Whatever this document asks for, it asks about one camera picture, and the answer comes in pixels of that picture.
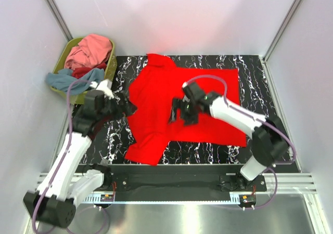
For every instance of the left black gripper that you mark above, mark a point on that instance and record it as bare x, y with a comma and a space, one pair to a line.
127, 108

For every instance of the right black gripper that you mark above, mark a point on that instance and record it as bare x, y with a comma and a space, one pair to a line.
179, 103

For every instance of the bright red t shirt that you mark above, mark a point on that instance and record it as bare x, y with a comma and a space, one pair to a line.
162, 116

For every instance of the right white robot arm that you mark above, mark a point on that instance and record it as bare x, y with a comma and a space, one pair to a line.
269, 138

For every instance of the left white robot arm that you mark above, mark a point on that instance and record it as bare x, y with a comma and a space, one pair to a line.
55, 200

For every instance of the olive green laundry basket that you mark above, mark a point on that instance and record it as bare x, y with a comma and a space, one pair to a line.
109, 71

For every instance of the dark red t shirt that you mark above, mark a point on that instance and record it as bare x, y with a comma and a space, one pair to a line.
80, 72

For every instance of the pink t shirt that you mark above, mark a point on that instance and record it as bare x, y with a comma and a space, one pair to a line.
90, 52

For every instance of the grey blue t shirt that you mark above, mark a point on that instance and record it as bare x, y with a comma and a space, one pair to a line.
63, 79

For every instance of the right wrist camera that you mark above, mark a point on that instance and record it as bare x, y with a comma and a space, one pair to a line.
192, 91

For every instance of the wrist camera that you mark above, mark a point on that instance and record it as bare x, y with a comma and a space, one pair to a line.
104, 86
192, 91

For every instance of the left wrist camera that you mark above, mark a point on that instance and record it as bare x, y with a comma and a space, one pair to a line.
104, 86

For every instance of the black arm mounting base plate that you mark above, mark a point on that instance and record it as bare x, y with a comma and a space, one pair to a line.
225, 176

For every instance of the white slotted cable duct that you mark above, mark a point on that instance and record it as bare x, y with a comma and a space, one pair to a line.
123, 198

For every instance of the left aluminium frame post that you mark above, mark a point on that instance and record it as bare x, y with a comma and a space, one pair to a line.
59, 19

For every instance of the aluminium frame post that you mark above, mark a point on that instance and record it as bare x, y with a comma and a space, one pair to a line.
282, 28
59, 19

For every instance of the right aluminium frame post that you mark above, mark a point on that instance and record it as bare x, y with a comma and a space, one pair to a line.
282, 28

